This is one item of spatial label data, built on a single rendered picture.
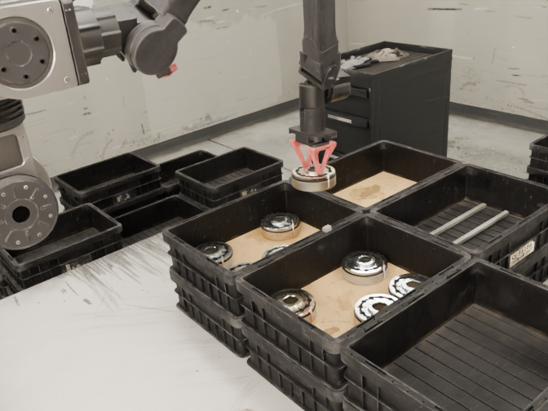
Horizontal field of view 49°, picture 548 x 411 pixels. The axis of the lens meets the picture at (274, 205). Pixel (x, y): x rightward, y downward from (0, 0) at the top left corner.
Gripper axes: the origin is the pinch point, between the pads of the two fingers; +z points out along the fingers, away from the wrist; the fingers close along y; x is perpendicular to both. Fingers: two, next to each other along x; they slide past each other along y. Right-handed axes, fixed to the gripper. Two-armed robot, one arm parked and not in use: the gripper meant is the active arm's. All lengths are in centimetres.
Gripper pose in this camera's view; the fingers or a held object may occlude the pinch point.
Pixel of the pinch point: (313, 167)
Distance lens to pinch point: 139.9
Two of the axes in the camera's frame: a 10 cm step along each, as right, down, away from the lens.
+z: 0.4, 9.2, 4.0
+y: -5.7, -3.0, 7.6
